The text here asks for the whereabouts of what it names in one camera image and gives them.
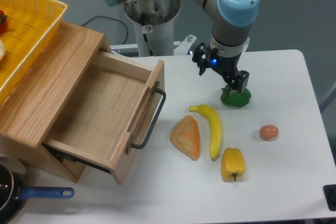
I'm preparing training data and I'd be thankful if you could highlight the yellow plastic basket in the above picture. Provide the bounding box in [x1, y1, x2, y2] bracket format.
[1, 0, 68, 102]

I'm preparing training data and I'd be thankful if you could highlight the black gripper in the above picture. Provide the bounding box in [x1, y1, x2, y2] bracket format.
[192, 42, 249, 93]

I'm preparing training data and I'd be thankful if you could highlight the black drawer handle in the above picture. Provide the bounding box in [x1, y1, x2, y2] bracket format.
[130, 88, 166, 150]

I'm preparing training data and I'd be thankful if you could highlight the triangular toast bread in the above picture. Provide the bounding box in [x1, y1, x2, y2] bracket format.
[170, 115, 201, 161]

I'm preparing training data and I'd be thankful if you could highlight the open wooden drawer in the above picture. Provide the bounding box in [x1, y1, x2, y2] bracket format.
[43, 51, 164, 184]

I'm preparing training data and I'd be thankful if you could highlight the yellow bell pepper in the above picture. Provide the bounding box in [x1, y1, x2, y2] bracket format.
[220, 147, 245, 182]

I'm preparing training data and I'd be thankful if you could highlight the black corner device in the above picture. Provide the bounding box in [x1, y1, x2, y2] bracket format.
[323, 184, 336, 211]

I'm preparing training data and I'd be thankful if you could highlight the brown egg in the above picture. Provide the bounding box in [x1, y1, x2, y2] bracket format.
[259, 124, 279, 141]

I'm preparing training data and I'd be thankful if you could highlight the blue handled saucepan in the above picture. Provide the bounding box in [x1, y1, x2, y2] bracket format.
[1, 156, 75, 223]

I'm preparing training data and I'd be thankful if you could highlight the red tomato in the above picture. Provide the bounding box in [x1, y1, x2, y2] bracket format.
[0, 9, 8, 34]

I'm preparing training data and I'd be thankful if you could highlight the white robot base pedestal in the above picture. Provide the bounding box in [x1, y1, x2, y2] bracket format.
[124, 0, 181, 57]

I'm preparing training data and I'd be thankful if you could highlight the yellow banana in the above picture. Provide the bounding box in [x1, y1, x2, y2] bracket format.
[188, 104, 222, 160]

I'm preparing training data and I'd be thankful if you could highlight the wooden drawer cabinet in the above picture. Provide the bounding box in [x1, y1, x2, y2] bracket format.
[1, 22, 110, 182]

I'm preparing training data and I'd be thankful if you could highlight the white vegetable in basket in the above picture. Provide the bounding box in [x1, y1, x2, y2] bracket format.
[0, 40, 6, 60]

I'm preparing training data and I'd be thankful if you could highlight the black cable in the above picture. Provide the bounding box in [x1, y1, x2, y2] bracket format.
[80, 15, 129, 46]

